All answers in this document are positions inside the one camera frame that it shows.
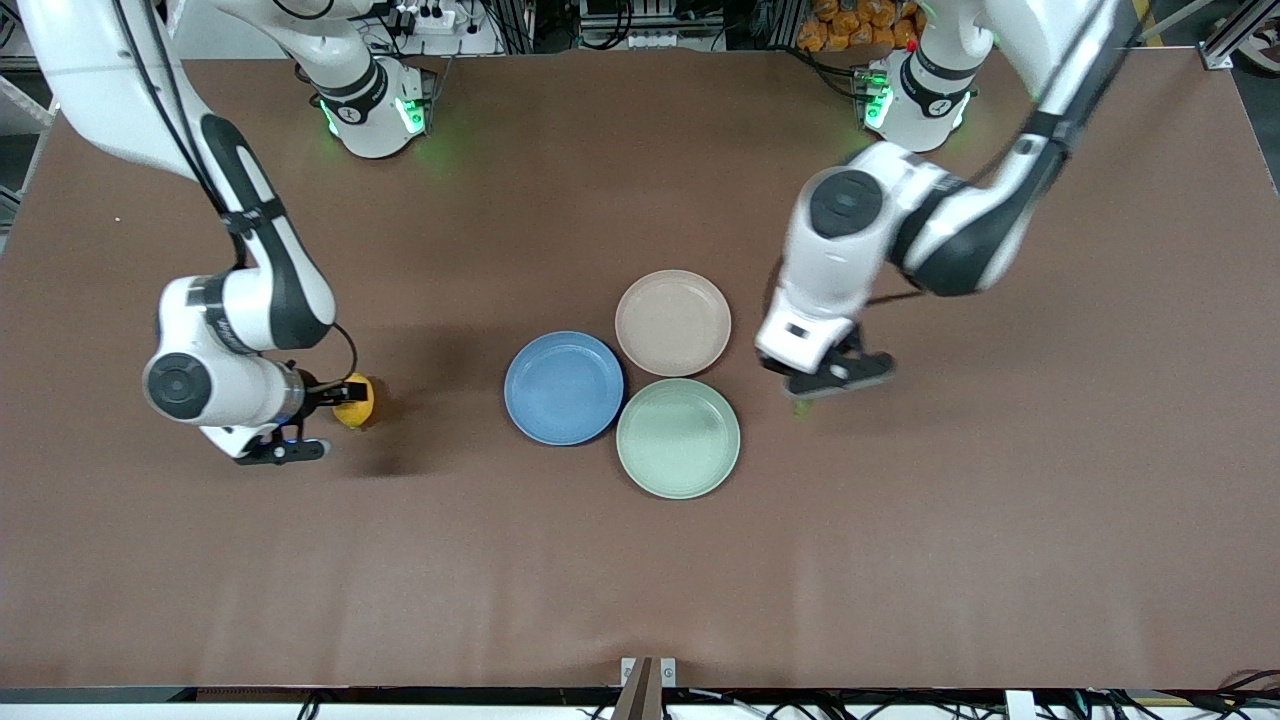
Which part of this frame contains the yellow lemon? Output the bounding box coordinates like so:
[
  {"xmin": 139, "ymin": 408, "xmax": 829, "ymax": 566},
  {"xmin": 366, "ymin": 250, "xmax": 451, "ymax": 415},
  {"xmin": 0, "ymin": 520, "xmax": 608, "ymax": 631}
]
[{"xmin": 333, "ymin": 373, "xmax": 377, "ymax": 432}]

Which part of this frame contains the beige plate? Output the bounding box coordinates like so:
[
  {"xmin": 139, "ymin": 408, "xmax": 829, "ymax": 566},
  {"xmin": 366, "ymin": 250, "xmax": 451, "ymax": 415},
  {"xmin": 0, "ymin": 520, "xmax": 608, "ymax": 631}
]
[{"xmin": 614, "ymin": 269, "xmax": 733, "ymax": 379}]

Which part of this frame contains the pale green plate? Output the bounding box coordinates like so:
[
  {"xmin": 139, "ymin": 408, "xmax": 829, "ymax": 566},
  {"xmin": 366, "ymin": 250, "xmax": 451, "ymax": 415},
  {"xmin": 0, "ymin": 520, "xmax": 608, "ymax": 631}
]
[{"xmin": 616, "ymin": 378, "xmax": 742, "ymax": 501}]

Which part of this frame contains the blue plate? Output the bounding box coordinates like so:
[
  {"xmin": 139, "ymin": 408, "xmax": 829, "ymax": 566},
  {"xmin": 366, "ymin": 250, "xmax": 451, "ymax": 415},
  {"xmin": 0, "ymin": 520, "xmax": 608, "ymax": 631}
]
[{"xmin": 504, "ymin": 331, "xmax": 626, "ymax": 447}]

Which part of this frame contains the bag of oranges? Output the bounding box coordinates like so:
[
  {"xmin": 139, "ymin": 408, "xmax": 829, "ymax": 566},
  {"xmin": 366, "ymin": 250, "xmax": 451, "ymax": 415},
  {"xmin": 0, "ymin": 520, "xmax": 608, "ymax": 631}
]
[{"xmin": 797, "ymin": 0, "xmax": 927, "ymax": 54}]

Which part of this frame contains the white power strip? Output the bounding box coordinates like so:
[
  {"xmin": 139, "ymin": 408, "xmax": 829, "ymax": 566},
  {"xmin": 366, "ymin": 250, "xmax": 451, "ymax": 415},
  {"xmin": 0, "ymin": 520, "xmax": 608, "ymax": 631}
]
[{"xmin": 385, "ymin": 4, "xmax": 462, "ymax": 37}]

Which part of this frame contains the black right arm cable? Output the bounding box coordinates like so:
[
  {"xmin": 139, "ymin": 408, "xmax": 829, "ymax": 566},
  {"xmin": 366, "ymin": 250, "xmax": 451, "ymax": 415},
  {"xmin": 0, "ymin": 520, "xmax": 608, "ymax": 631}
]
[{"xmin": 112, "ymin": 0, "xmax": 360, "ymax": 391}]

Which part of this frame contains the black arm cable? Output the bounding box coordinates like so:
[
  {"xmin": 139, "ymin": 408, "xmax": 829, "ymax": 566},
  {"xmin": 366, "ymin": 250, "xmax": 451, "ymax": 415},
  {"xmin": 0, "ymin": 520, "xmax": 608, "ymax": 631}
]
[
  {"xmin": 865, "ymin": 0, "xmax": 1133, "ymax": 307},
  {"xmin": 112, "ymin": 0, "xmax": 360, "ymax": 391}
]

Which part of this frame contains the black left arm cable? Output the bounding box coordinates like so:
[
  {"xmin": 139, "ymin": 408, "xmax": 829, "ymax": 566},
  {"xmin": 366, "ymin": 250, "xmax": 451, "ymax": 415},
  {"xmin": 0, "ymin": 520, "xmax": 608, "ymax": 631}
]
[{"xmin": 865, "ymin": 0, "xmax": 1133, "ymax": 307}]

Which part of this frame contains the metal table edge bracket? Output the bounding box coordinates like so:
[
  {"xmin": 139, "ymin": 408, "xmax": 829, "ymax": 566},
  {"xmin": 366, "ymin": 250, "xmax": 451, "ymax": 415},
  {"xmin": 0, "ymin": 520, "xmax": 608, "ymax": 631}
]
[{"xmin": 612, "ymin": 656, "xmax": 679, "ymax": 720}]

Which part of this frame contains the aluminium frame profile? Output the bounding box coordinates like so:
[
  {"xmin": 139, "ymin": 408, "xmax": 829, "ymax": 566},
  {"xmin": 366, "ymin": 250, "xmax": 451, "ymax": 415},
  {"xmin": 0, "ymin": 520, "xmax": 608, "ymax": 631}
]
[
  {"xmin": 1194, "ymin": 0, "xmax": 1280, "ymax": 72},
  {"xmin": 0, "ymin": 70, "xmax": 56, "ymax": 236}
]

